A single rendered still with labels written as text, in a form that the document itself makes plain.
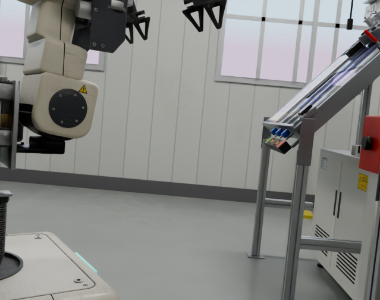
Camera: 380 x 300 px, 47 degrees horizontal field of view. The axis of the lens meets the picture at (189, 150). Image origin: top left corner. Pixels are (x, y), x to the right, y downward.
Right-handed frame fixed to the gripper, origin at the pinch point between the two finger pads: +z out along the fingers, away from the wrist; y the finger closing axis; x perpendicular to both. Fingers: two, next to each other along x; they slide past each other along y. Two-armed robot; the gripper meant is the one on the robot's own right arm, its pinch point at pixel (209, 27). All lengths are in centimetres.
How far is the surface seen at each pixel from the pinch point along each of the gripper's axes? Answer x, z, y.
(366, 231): -16, 66, -30
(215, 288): 5, 108, 37
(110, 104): -50, 57, 263
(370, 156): -22, 45, -30
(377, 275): 11, 53, -56
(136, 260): 23, 101, 80
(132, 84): -72, 46, 254
